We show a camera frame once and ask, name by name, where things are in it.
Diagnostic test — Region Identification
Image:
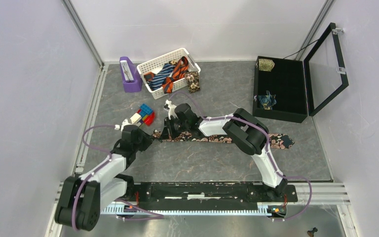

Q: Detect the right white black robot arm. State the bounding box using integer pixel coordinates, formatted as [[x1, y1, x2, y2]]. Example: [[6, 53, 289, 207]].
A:
[[159, 100, 288, 201]]

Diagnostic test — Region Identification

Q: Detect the orange navy striped tie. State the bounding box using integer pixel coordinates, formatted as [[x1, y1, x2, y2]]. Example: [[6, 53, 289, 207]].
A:
[[162, 56, 189, 94]]

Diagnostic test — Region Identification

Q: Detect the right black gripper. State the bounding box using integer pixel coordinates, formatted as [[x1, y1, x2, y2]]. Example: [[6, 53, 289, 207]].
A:
[[159, 116, 190, 141]]

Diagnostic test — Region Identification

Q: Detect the black pink floral tie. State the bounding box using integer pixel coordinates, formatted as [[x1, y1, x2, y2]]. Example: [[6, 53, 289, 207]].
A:
[[152, 130, 295, 150]]

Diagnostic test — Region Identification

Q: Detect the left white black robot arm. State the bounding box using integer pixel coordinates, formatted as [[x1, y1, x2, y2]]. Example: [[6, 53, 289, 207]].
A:
[[54, 124, 155, 231]]

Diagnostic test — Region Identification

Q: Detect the small black floor object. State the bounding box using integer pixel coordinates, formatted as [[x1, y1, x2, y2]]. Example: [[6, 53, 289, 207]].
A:
[[306, 227, 318, 237]]

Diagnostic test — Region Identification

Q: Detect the brown floral tie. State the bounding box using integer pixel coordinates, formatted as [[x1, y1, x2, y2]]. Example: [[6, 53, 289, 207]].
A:
[[185, 72, 200, 93]]

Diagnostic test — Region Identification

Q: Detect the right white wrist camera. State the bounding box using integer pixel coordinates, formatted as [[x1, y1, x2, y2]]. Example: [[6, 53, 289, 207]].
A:
[[163, 100, 177, 120]]

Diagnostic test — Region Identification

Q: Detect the colourful toy block stack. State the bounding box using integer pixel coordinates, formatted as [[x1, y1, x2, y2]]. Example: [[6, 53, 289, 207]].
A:
[[130, 104, 155, 126]]

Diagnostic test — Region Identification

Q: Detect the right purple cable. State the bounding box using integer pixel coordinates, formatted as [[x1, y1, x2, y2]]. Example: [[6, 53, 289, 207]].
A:
[[168, 91, 313, 221]]

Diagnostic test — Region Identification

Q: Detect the gold rolled tie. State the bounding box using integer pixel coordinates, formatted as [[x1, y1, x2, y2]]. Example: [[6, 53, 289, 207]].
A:
[[257, 58, 275, 72]]

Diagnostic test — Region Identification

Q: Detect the navy white striped tie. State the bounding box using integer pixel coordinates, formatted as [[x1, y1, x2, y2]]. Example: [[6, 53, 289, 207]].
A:
[[144, 63, 175, 90]]

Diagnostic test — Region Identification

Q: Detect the black tie display box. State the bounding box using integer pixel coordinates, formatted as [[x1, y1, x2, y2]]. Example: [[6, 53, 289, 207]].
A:
[[252, 22, 350, 124]]

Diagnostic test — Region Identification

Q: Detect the white slotted cable duct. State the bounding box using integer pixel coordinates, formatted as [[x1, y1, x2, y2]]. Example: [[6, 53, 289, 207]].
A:
[[101, 202, 272, 217]]

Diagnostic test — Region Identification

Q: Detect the purple metronome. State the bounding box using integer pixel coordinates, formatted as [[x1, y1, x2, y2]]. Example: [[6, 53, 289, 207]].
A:
[[119, 56, 143, 93]]

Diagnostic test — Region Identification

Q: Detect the white plastic basket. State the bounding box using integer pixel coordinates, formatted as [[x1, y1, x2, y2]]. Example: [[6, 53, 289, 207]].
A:
[[137, 48, 201, 99]]

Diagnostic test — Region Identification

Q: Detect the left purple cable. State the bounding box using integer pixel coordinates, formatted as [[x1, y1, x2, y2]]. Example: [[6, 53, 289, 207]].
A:
[[71, 124, 166, 231]]

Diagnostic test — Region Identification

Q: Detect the purple cable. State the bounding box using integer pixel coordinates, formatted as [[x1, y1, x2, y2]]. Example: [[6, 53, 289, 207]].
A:
[[71, 124, 166, 231], [168, 91, 313, 221]]

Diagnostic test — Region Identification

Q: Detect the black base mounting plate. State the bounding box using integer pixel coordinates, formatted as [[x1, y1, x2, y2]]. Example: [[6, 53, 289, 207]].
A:
[[121, 182, 298, 211]]

